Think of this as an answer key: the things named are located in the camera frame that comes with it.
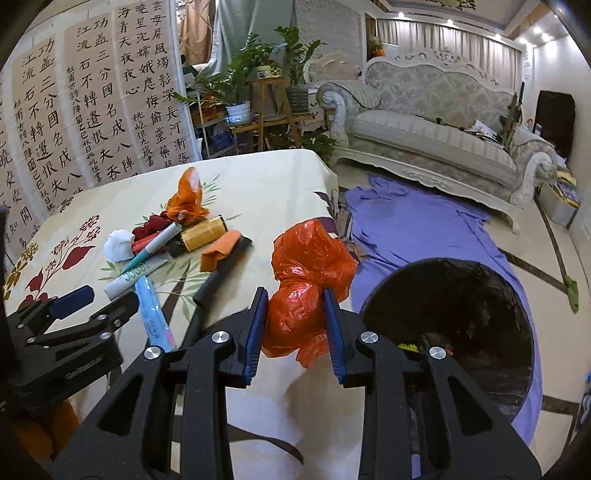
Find dark red cloth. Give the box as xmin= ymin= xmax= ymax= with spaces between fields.
xmin=131 ymin=212 xmax=172 ymax=241

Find white green lettered tube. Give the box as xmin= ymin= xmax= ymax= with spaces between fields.
xmin=103 ymin=253 xmax=171 ymax=301

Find floral cream tablecloth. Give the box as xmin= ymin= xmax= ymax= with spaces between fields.
xmin=1 ymin=149 xmax=361 ymax=479

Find orange plastic bag on table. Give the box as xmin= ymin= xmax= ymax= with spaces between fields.
xmin=165 ymin=167 xmax=209 ymax=226

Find light blue wrapper packet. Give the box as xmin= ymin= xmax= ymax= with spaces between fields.
xmin=134 ymin=276 xmax=176 ymax=352

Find white crumpled tissue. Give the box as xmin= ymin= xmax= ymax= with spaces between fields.
xmin=103 ymin=229 xmax=135 ymax=262

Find wooden plant stand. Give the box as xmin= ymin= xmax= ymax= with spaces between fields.
xmin=229 ymin=78 xmax=315 ymax=152

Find orange cloth piece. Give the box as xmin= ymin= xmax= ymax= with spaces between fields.
xmin=200 ymin=230 xmax=242 ymax=272

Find black-lined trash bin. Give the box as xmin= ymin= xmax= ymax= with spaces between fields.
xmin=361 ymin=258 xmax=534 ymax=420

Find yellow labelled black bottle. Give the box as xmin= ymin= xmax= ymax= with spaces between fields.
xmin=165 ymin=215 xmax=228 ymax=258

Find dark television screen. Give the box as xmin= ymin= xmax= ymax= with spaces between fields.
xmin=534 ymin=90 xmax=576 ymax=159

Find ornate grey white sofa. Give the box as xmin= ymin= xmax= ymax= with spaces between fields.
xmin=317 ymin=50 xmax=558 ymax=231

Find red plastic bag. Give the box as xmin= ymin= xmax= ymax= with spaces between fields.
xmin=263 ymin=219 xmax=358 ymax=369

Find purple sheet on floor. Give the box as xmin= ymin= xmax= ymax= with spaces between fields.
xmin=345 ymin=176 xmax=542 ymax=443

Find tall green potted plant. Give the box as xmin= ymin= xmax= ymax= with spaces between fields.
xmin=274 ymin=26 xmax=324 ymax=115

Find calligraphy folding screen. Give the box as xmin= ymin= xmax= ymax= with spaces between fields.
xmin=1 ymin=1 xmax=200 ymax=262

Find grey storage box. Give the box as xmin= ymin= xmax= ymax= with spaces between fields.
xmin=538 ymin=183 xmax=578 ymax=229

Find yellow trash in bin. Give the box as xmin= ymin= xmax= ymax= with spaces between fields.
xmin=397 ymin=343 xmax=421 ymax=353

